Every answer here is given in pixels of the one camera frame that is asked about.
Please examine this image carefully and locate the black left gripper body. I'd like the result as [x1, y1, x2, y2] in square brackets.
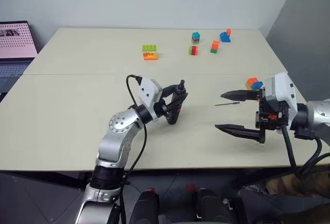
[154, 97, 172, 119]

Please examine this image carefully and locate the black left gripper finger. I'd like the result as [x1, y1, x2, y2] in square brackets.
[164, 92, 189, 113]
[160, 84, 180, 99]

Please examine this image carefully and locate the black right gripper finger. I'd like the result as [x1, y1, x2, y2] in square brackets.
[214, 123, 261, 142]
[220, 89, 260, 102]

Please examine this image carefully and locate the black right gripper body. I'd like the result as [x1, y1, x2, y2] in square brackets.
[255, 87, 292, 144]

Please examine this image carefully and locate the orange green blue block cluster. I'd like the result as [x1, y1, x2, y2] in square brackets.
[244, 77, 264, 91]

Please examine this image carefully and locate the green and orange block stack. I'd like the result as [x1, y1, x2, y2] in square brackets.
[142, 44, 159, 62]

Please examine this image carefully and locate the green and red toy block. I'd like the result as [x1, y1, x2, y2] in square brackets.
[188, 44, 200, 57]

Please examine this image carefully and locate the orange and green toy block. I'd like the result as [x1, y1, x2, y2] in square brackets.
[209, 40, 221, 54]

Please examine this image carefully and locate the blue and orange toy block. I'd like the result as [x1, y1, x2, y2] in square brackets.
[219, 28, 232, 44]

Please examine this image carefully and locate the brown mottled bag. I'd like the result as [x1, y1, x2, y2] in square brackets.
[265, 173, 330, 198]

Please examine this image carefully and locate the dark rounded shape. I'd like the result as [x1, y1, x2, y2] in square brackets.
[128, 189, 160, 224]
[194, 187, 234, 224]

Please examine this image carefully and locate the laptop with pink screen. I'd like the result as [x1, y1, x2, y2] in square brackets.
[0, 20, 39, 95]

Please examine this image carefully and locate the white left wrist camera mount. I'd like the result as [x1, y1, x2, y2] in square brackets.
[138, 77, 163, 120]

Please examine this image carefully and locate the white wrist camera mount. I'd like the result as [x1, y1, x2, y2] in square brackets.
[138, 77, 163, 120]
[262, 72, 300, 132]

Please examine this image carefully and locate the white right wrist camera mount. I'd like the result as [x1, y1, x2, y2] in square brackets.
[262, 72, 300, 132]

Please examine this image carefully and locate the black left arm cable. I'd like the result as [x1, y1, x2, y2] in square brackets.
[119, 74, 148, 224]

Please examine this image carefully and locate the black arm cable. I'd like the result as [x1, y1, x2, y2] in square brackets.
[119, 74, 148, 224]
[280, 123, 330, 181]

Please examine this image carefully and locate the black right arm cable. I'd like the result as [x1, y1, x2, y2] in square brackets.
[280, 123, 330, 181]

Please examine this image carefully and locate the black table frame bar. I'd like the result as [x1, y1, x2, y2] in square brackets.
[0, 170, 91, 191]

